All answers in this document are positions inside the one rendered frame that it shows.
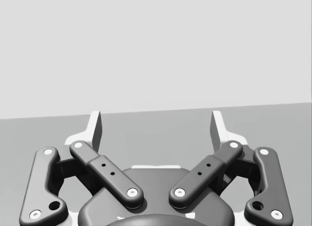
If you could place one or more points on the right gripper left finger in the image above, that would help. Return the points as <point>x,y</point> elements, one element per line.
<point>104,170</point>

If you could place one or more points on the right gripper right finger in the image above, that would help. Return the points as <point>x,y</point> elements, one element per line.
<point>207,170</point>

